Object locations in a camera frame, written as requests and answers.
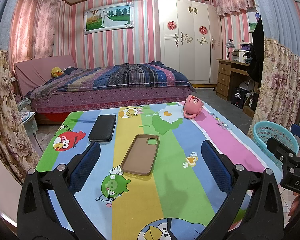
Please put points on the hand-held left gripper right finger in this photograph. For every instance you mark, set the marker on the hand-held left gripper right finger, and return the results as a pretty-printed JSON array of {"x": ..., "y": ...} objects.
[{"x": 215, "y": 167}]

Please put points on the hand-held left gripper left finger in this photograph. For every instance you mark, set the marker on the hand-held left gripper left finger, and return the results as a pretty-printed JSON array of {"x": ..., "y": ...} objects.
[{"x": 86, "y": 167}]

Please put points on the blue plastic basket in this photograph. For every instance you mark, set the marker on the blue plastic basket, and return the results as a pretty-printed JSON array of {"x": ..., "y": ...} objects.
[{"x": 265, "y": 137}]

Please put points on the person's right hand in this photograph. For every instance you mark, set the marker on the person's right hand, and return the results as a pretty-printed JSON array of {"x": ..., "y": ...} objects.
[{"x": 293, "y": 206}]

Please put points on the cartoon printed bed sheet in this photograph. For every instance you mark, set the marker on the cartoon printed bed sheet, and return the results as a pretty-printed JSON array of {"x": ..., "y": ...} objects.
[{"x": 175, "y": 170}]

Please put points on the black wallet case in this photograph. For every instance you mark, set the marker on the black wallet case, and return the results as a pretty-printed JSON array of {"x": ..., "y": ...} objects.
[{"x": 102, "y": 128}]

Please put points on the brown phone case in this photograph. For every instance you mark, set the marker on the brown phone case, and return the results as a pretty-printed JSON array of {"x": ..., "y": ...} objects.
[{"x": 140, "y": 155}]

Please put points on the blue floral curtain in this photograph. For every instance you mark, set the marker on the blue floral curtain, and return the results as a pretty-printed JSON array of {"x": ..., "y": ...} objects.
[
  {"x": 5, "y": 105},
  {"x": 282, "y": 80}
]

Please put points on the pink piggy bank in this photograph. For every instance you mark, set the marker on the pink piggy bank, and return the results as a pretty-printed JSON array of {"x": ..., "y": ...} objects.
[{"x": 193, "y": 105}]

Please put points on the black paper bag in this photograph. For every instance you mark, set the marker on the black paper bag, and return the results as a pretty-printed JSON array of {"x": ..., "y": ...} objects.
[{"x": 238, "y": 98}]

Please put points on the white round appliance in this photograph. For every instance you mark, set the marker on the white round appliance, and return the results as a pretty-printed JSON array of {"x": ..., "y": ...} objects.
[{"x": 247, "y": 85}]

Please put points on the white bedside rack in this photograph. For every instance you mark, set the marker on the white bedside rack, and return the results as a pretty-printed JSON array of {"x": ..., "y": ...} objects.
[{"x": 26, "y": 117}]

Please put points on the wooden desk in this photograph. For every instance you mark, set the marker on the wooden desk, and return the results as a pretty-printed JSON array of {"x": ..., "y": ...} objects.
[{"x": 225, "y": 80}]

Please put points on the black hanging clothing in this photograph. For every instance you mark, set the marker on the black hanging clothing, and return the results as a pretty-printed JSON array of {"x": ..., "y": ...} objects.
[{"x": 256, "y": 60}]

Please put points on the striped patchwork quilt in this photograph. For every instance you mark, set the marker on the striped patchwork quilt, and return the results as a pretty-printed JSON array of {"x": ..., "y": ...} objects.
[{"x": 120, "y": 77}]

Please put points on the yellow duck plush toy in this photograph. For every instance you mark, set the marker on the yellow duck plush toy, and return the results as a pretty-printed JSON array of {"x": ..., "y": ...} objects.
[{"x": 56, "y": 72}]

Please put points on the white box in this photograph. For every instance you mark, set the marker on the white box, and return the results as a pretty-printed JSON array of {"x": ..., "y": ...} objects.
[{"x": 238, "y": 56}]

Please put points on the purple box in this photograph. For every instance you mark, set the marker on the purple box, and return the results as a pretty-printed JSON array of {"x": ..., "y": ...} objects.
[{"x": 245, "y": 47}]

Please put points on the white wardrobe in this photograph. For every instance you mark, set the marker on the white wardrobe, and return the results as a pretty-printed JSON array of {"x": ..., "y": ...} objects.
[{"x": 190, "y": 60}]

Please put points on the pink bed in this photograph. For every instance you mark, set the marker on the pink bed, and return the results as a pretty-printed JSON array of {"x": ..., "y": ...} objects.
[{"x": 35, "y": 67}]

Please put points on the desk lamp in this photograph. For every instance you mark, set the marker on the desk lamp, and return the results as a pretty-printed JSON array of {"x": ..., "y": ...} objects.
[{"x": 229, "y": 45}]

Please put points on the framed portrait photo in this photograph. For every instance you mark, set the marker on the framed portrait photo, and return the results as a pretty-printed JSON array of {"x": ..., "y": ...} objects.
[{"x": 254, "y": 21}]

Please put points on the red round paper decoration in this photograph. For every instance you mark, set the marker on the red round paper decoration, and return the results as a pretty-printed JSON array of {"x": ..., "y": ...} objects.
[
  {"x": 203, "y": 30},
  {"x": 171, "y": 25}
]

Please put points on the framed wedding picture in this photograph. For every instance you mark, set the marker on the framed wedding picture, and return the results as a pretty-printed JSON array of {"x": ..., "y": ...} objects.
[{"x": 107, "y": 18}]

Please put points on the pink short valance curtain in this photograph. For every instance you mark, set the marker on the pink short valance curtain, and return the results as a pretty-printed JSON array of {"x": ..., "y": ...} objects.
[{"x": 235, "y": 0}]

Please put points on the pink window curtain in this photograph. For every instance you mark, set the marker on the pink window curtain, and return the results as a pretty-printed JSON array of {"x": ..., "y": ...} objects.
[{"x": 35, "y": 22}]

